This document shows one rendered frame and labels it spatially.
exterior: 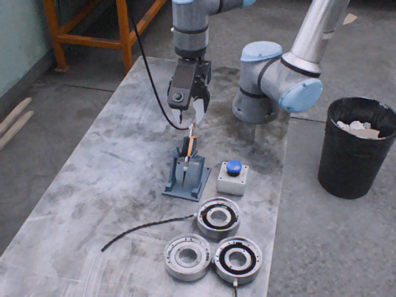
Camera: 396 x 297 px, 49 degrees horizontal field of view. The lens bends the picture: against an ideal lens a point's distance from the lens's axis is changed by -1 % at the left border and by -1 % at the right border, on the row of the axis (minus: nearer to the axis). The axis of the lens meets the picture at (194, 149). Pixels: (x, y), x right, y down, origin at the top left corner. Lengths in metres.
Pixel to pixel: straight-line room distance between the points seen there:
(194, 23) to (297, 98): 0.41
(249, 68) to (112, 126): 0.45
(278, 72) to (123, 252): 0.62
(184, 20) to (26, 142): 1.93
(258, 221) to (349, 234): 1.14
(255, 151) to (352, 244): 1.01
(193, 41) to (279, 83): 0.36
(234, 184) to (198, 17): 0.43
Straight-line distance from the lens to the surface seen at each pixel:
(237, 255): 1.00
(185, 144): 1.09
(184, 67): 0.96
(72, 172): 1.24
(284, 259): 2.02
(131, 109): 1.43
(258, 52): 1.28
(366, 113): 2.34
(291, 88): 1.18
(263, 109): 1.35
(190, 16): 0.90
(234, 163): 1.11
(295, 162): 2.47
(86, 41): 3.10
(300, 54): 1.20
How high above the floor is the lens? 1.63
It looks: 41 degrees down
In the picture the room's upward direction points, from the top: straight up
